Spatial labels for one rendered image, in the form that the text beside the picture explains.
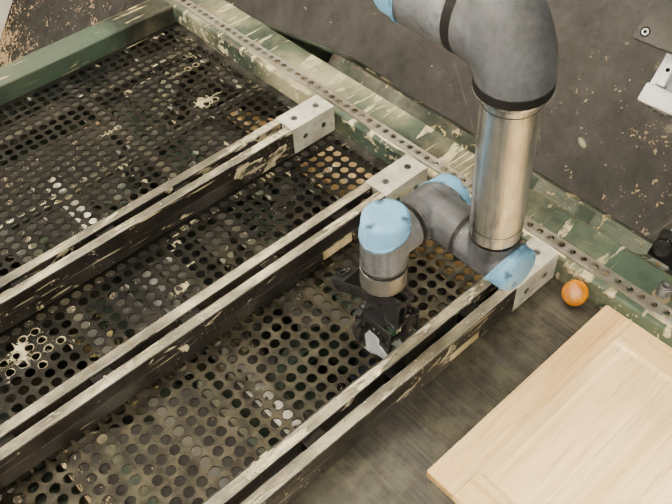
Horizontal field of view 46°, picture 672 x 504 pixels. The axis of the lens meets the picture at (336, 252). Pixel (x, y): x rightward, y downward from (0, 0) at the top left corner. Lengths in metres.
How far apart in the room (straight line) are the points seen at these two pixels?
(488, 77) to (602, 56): 1.69
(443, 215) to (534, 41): 0.38
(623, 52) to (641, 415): 1.39
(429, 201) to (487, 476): 0.45
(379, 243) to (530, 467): 0.45
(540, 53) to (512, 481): 0.70
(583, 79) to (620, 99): 0.13
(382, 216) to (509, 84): 0.33
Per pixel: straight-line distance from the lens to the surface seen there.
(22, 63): 2.22
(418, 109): 2.61
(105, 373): 1.43
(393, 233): 1.14
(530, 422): 1.39
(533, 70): 0.91
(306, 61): 2.04
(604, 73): 2.58
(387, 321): 1.30
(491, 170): 1.02
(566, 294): 1.54
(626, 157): 2.51
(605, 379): 1.47
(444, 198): 1.21
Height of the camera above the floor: 2.39
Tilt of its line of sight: 54 degrees down
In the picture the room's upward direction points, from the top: 87 degrees counter-clockwise
